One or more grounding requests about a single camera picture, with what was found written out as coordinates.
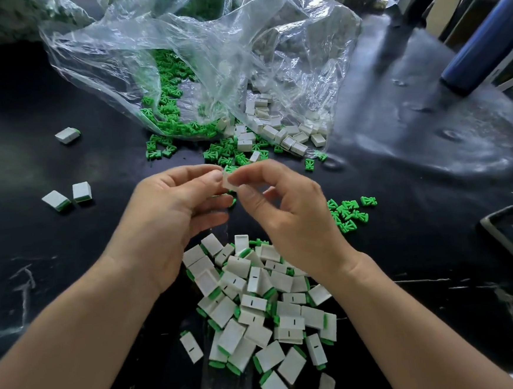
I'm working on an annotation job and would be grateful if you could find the person's right hand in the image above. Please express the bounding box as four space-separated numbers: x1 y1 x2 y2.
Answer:
226 153 363 285

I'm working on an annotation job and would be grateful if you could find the person's left hand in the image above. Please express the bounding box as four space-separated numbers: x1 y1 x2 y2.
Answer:
99 161 244 299

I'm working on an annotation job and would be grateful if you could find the heap of white caps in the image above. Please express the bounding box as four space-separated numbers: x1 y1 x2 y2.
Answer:
229 82 331 164

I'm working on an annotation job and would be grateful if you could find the assembled white-green part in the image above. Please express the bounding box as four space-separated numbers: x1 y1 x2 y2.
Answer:
71 180 93 205
41 188 73 214
179 329 205 366
53 125 82 146

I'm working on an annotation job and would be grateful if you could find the pile of assembled white-green pieces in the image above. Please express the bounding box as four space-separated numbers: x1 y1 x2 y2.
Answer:
180 224 344 389

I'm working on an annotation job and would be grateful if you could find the pile of green clips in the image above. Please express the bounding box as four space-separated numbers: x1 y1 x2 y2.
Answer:
134 31 381 248

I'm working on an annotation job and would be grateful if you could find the person's left forearm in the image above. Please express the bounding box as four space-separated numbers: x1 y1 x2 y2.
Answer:
0 257 171 389

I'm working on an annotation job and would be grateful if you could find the person's right forearm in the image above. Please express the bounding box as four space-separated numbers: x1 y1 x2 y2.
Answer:
319 239 513 389

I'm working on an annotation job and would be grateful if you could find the clear plastic bag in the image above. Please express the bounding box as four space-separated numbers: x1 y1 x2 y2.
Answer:
37 0 371 156

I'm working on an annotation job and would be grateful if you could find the brown cardboard box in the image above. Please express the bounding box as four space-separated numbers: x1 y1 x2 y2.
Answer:
426 0 470 38

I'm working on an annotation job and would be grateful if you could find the large bag of assembled pieces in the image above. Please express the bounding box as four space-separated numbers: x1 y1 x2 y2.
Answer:
0 0 96 43

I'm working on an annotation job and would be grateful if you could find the blue cylinder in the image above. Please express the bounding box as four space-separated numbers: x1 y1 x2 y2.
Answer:
435 0 513 99

